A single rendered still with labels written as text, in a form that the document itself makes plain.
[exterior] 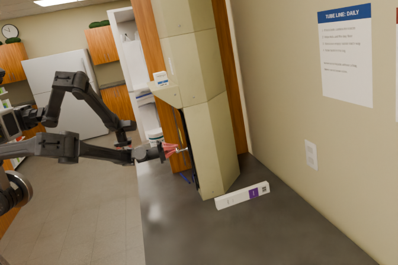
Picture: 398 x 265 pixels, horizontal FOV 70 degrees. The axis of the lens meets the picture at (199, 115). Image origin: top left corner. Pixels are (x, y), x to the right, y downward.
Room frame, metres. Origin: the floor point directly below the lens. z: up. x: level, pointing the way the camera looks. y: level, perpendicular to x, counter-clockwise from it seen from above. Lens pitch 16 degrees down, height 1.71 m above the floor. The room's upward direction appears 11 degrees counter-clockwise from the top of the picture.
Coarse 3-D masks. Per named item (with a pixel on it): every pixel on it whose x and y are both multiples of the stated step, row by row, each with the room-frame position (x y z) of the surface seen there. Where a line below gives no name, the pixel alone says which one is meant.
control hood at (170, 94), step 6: (150, 84) 1.39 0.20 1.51; (174, 84) 1.25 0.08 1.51; (150, 90) 1.24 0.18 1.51; (156, 90) 1.19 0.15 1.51; (162, 90) 1.19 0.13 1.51; (168, 90) 1.19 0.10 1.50; (174, 90) 1.20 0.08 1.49; (162, 96) 1.19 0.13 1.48; (168, 96) 1.19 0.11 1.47; (174, 96) 1.20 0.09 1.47; (180, 96) 1.20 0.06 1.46; (168, 102) 1.19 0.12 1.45; (174, 102) 1.20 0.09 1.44; (180, 102) 1.20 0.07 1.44
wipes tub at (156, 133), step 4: (156, 128) 2.02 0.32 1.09; (160, 128) 2.00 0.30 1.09; (148, 132) 1.96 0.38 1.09; (152, 132) 1.94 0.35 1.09; (156, 132) 1.92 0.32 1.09; (160, 132) 1.92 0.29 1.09; (148, 136) 1.95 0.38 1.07; (152, 136) 1.91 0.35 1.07; (156, 136) 1.91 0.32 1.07; (160, 136) 1.91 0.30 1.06; (152, 140) 1.91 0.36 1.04; (160, 140) 1.91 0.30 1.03; (164, 140) 1.93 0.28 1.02; (152, 144) 1.92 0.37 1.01
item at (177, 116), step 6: (174, 108) 1.41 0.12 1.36; (174, 114) 1.49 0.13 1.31; (180, 114) 1.21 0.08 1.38; (180, 120) 1.26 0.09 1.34; (180, 126) 1.32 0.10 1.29; (180, 138) 1.46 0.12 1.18; (186, 138) 1.21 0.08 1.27; (186, 144) 1.23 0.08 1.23; (186, 150) 1.29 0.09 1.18; (186, 156) 1.35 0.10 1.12; (186, 162) 1.43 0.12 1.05; (192, 168) 1.21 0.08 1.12; (192, 174) 1.24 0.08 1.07; (192, 180) 1.30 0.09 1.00
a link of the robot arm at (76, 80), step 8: (56, 72) 1.26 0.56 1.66; (64, 72) 1.26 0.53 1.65; (72, 72) 1.27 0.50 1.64; (56, 80) 1.25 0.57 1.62; (64, 80) 1.24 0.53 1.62; (72, 80) 1.25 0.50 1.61; (80, 80) 1.25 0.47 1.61; (56, 88) 1.23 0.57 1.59; (64, 88) 1.23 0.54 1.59; (72, 88) 1.23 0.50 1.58; (80, 88) 1.23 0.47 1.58; (56, 96) 1.30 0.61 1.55; (48, 104) 1.38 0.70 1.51; (56, 104) 1.35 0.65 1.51; (48, 112) 1.40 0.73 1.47; (56, 112) 1.41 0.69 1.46; (48, 120) 1.42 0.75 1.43; (56, 120) 1.46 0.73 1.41
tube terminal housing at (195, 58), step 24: (168, 48) 1.26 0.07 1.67; (192, 48) 1.22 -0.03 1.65; (216, 48) 1.36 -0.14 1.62; (168, 72) 1.44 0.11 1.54; (192, 72) 1.22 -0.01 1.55; (216, 72) 1.33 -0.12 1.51; (192, 96) 1.21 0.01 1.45; (216, 96) 1.30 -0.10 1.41; (192, 120) 1.21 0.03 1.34; (216, 120) 1.26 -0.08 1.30; (192, 144) 1.20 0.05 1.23; (216, 144) 1.23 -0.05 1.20; (216, 168) 1.22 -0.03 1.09; (216, 192) 1.22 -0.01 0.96
